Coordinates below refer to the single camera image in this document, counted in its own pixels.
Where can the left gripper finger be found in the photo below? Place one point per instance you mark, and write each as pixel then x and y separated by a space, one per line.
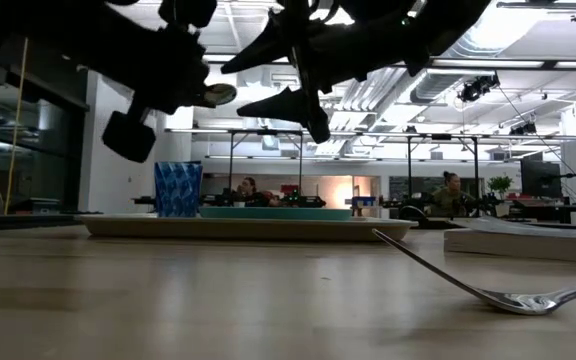
pixel 195 101
pixel 200 80

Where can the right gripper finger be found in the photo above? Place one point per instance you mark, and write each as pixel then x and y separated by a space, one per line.
pixel 263 47
pixel 278 105

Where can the blue faceted plastic cup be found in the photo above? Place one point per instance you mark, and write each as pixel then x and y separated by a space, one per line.
pixel 178 190

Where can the turquoise round plate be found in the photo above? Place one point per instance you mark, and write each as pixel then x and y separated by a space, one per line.
pixel 273 214

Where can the beige plastic tray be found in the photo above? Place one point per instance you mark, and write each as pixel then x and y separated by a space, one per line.
pixel 243 229

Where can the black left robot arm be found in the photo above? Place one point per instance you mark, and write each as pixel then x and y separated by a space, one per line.
pixel 68 40

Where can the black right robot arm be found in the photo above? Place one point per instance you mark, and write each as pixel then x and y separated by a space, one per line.
pixel 448 20

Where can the small red box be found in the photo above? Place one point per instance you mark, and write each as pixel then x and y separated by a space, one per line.
pixel 289 189

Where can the person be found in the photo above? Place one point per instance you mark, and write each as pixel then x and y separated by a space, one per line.
pixel 250 192
pixel 448 195

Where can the small blue box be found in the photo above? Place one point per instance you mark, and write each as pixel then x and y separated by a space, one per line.
pixel 363 201

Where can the long ceiling light strip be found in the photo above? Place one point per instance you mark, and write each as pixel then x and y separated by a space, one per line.
pixel 488 63

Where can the potted green office plant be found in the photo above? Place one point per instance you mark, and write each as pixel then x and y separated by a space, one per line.
pixel 500 186

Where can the black computer monitor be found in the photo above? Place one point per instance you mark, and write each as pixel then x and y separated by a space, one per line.
pixel 540 177

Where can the black paperback book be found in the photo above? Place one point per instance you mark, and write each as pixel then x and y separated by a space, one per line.
pixel 518 245

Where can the black robot station frame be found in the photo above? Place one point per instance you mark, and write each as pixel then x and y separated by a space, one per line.
pixel 475 165
pixel 231 160

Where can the silver ventilation duct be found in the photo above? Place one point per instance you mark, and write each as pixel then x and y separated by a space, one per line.
pixel 433 85

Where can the black ceiling camera cluster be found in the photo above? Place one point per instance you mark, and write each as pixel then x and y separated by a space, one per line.
pixel 478 87

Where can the black aluminium table frame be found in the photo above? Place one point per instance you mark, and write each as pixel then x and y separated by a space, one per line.
pixel 28 221

